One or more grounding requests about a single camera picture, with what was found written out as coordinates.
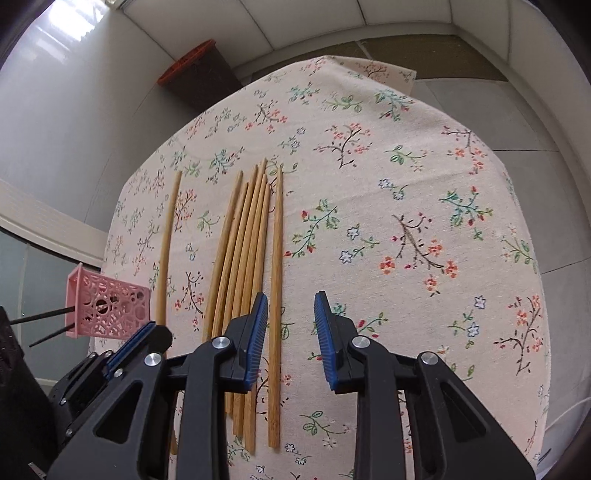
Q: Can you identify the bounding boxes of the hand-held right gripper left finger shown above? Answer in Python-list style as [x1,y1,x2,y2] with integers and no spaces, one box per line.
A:
[48,292,269,480]

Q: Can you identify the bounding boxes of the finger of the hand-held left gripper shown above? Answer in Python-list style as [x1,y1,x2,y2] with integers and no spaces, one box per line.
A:
[105,322,174,377]

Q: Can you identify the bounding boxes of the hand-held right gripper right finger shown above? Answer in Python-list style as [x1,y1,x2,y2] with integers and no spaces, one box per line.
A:
[314,291,536,480]

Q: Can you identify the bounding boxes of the pink plastic utensil basket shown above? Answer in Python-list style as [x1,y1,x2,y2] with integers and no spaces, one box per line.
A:
[65,262,152,341]

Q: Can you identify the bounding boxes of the bunch of wooden chopsticks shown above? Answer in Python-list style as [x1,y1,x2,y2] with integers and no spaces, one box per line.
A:
[202,158,284,457]

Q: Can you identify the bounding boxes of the wooden chopstick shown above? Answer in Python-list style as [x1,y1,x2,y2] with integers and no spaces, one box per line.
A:
[154,171,183,455]

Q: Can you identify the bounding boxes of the dark cloth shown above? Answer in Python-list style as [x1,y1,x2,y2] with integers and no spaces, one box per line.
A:
[0,305,52,468]

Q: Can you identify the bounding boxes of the thin black stick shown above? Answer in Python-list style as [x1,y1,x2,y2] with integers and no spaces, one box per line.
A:
[28,323,77,348]
[9,306,77,324]

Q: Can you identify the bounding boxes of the floral tablecloth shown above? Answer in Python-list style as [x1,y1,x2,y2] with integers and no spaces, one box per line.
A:
[104,55,552,480]

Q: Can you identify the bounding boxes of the brown trash bin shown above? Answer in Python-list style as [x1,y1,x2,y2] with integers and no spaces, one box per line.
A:
[156,39,244,114]

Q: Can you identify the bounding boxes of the brown floor mat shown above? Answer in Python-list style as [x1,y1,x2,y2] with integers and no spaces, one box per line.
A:
[231,36,513,88]

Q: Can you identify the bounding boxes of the white kitchen base cabinets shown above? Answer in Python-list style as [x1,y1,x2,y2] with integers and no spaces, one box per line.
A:
[124,0,591,93]

